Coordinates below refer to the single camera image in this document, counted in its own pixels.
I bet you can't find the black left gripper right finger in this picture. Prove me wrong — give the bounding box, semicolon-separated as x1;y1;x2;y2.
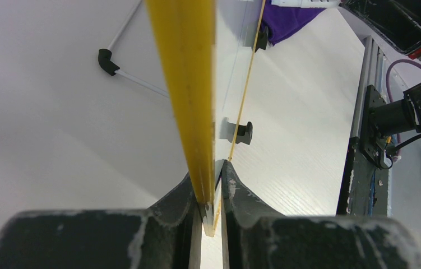
221;161;421;268

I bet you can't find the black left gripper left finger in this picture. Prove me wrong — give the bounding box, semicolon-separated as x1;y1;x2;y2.
0;176;200;268

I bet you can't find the yellow framed whiteboard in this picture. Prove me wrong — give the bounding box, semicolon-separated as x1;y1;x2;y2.
98;0;270;238

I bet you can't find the purple cloth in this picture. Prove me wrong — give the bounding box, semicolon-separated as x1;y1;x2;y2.
260;1;325;45

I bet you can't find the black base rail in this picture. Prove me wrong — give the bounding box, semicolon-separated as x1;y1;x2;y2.
336;85;390;216

